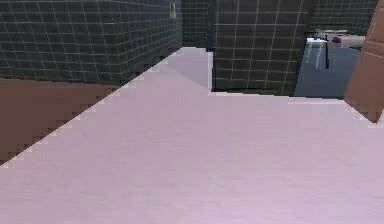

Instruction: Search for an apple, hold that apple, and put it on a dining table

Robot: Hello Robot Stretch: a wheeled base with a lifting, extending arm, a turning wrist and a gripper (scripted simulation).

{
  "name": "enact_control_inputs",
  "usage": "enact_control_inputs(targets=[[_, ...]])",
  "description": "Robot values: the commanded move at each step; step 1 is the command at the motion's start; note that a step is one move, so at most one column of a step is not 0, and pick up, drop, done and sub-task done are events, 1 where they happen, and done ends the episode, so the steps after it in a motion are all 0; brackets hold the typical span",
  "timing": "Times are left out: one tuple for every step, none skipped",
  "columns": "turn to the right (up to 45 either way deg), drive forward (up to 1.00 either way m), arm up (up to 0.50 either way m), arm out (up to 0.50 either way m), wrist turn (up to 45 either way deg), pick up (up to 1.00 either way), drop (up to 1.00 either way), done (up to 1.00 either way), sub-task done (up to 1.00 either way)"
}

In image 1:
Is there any brown wooden cabinet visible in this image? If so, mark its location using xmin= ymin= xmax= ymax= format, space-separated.
xmin=0 ymin=78 xmax=122 ymax=167

